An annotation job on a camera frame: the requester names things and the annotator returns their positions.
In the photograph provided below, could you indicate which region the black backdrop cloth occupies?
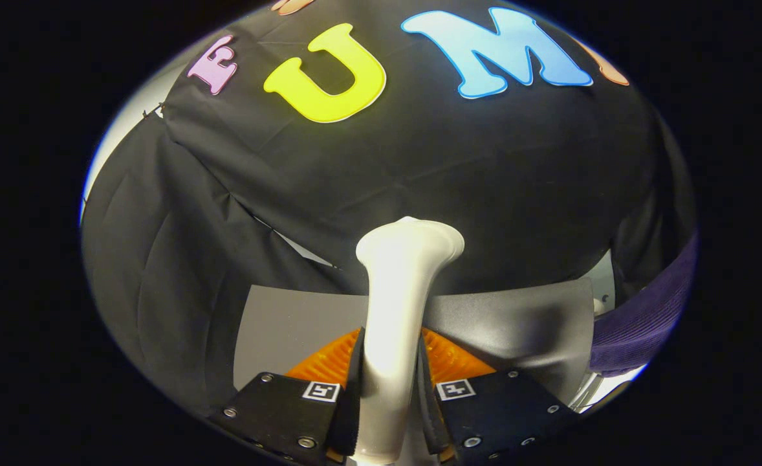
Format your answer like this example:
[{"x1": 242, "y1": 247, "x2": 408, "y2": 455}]
[{"x1": 80, "y1": 0, "x2": 699, "y2": 415}]

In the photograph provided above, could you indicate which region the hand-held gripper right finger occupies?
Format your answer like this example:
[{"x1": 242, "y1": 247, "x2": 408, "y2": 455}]
[{"x1": 417, "y1": 327, "x2": 581, "y2": 466}]

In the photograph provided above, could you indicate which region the grey cabinet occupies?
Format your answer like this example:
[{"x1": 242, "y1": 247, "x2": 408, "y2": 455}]
[{"x1": 234, "y1": 278, "x2": 606, "y2": 403}]

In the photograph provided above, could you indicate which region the white garment steamer head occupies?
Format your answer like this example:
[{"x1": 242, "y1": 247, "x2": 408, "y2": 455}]
[{"x1": 353, "y1": 217, "x2": 466, "y2": 465}]

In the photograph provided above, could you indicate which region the purple corduroy jacket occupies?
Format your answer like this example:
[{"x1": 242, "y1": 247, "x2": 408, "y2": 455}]
[{"x1": 590, "y1": 233, "x2": 700, "y2": 378}]

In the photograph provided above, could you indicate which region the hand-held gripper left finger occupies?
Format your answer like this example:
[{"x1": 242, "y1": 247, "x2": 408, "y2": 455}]
[{"x1": 208, "y1": 327, "x2": 365, "y2": 465}]

